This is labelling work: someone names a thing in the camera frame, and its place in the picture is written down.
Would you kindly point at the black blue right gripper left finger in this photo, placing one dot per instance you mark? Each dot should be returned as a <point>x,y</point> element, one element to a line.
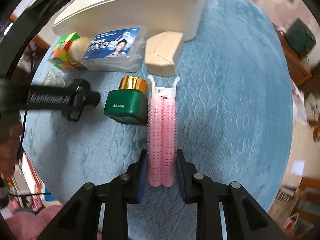
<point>104,204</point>

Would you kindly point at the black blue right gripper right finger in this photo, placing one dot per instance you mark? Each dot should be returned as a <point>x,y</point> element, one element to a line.
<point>223,208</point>

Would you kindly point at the black charger plug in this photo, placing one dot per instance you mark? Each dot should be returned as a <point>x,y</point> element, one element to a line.
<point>82,97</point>

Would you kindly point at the colourful rubik's cube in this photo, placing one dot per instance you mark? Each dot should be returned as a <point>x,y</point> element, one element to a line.
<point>59,55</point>

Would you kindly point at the blue dental floss box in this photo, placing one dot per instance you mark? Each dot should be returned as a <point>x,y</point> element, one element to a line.
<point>119,50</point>

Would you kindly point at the pink hair roller clip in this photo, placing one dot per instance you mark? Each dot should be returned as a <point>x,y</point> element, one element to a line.
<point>162,132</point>

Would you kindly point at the person's left hand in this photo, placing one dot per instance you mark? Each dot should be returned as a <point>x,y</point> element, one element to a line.
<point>9,151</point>

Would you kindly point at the gold round compact case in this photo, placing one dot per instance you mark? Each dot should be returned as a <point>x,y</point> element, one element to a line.
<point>77,49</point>

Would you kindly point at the pink fluffy blanket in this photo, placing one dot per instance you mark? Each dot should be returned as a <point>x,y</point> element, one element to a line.
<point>25,225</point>

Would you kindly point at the green jar gold lid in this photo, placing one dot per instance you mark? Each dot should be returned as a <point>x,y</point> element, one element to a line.
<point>128,104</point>

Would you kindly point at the beige cardboard small box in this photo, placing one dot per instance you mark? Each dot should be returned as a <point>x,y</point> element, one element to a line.
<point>162,53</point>

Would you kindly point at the white plastic bag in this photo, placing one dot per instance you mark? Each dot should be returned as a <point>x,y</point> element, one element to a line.
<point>299,113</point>

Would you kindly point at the blue fluffy rug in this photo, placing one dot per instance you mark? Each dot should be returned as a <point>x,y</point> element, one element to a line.
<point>234,107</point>

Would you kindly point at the white plastic storage bin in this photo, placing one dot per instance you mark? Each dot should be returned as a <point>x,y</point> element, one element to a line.
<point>91,17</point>

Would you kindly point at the dark green round appliance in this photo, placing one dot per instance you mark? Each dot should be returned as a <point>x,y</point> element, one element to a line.
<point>300,38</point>

